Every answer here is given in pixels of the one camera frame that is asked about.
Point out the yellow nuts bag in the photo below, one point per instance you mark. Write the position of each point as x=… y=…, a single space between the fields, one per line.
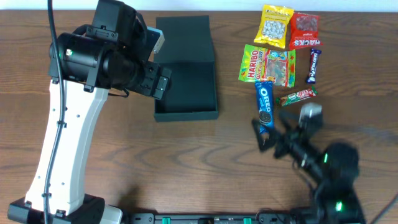
x=273 y=25

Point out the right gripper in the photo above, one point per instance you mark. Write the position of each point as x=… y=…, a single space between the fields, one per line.
x=280 y=140

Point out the red Hacks candy bag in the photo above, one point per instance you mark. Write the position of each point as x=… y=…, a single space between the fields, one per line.
x=304 y=31

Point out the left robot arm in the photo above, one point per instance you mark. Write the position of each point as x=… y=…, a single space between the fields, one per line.
x=85 y=65

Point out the black box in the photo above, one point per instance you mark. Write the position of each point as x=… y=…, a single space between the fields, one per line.
x=189 y=53

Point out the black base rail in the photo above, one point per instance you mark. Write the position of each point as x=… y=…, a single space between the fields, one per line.
x=258 y=218

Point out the green Haribo gummy bag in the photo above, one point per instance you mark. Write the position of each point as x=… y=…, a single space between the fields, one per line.
x=260 y=64

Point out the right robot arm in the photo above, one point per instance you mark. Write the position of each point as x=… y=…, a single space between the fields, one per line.
x=334 y=170

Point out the blue Oreo pack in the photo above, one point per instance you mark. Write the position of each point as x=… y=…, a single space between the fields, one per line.
x=264 y=96

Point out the purple Dairy Milk bar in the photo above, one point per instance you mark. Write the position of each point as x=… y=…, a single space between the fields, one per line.
x=314 y=57

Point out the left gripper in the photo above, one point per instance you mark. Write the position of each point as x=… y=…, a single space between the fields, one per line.
x=156 y=81

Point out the red green KitKat bar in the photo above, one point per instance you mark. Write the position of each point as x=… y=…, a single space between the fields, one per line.
x=297 y=96

